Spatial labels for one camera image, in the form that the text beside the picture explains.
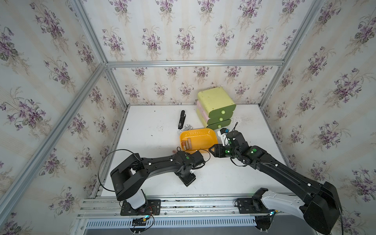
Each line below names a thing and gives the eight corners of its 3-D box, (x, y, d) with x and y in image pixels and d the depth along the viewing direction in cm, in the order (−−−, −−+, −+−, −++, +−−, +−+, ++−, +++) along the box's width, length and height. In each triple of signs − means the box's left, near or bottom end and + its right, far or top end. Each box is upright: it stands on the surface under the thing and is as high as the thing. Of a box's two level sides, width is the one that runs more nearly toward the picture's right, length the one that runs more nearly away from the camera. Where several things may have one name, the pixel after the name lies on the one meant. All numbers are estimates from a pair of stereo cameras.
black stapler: (178, 129, 107) (178, 124, 103) (181, 114, 117) (181, 109, 113) (183, 129, 107) (183, 125, 103) (186, 114, 117) (185, 110, 113)
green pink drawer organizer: (207, 134, 104) (211, 114, 87) (195, 113, 117) (197, 92, 100) (229, 127, 108) (237, 106, 91) (215, 107, 121) (220, 86, 104)
